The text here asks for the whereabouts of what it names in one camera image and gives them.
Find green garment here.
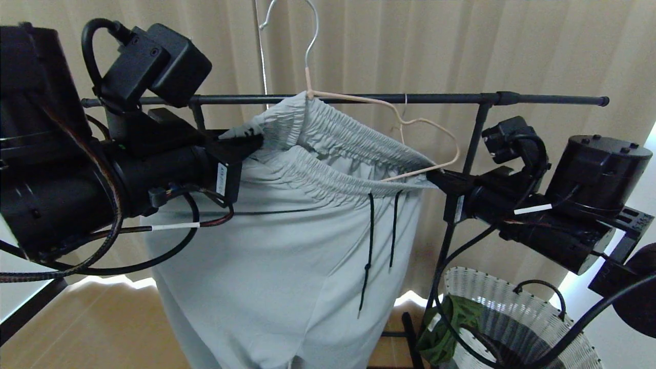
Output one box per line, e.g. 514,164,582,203
416,295,483,365

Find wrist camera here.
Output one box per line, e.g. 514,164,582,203
482,116,551,185
82,18,212,154

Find black clothes rack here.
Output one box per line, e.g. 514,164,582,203
82,91,610,369

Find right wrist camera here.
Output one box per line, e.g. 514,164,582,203
482,116,551,185

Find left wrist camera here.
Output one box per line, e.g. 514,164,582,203
82,18,212,154

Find white laundry basket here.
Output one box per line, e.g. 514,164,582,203
442,266,603,369

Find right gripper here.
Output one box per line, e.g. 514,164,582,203
443,172,616,275

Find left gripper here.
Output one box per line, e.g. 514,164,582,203
0,146,244,262

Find pale grey shorts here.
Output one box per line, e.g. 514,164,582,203
143,95,441,369

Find pink clothes hanger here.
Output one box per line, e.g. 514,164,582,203
259,0,460,183
392,94,409,149

